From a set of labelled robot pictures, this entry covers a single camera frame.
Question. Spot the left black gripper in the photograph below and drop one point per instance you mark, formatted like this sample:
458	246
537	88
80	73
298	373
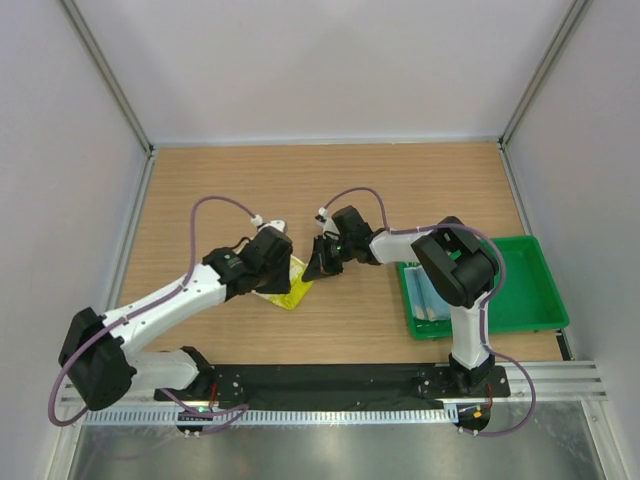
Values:
282	284

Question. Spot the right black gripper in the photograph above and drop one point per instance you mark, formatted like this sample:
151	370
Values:
321	265

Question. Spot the yellow green printed towel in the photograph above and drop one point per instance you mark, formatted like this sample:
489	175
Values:
299	288

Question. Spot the blue polka dot towel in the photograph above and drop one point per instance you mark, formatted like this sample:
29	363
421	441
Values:
425	303

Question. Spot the green plastic tray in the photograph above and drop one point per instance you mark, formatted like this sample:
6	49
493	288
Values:
528	301

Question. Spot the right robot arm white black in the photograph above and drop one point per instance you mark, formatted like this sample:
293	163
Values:
460	262

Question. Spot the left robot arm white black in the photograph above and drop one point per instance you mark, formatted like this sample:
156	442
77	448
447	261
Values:
104	356

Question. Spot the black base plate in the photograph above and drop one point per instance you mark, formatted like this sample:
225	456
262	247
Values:
336	388

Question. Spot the perforated metal cable rail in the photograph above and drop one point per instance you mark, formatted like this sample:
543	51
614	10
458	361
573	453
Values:
174	416

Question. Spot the left aluminium frame post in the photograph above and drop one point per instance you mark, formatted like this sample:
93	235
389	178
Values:
87	39

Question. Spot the aluminium frame post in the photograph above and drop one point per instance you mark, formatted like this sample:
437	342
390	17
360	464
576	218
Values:
87	39
553	52

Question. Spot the right aluminium frame post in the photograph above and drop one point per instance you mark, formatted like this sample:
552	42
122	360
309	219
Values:
553	52

